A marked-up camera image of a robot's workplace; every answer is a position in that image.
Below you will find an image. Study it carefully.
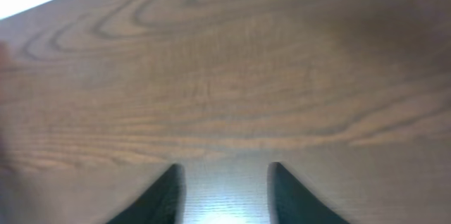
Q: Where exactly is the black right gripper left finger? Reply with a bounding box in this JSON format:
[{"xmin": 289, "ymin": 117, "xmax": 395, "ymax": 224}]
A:
[{"xmin": 106, "ymin": 163, "xmax": 185, "ymax": 224}]

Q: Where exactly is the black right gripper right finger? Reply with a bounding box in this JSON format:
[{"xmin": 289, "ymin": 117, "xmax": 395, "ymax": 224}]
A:
[{"xmin": 268, "ymin": 162, "xmax": 349, "ymax": 224}]

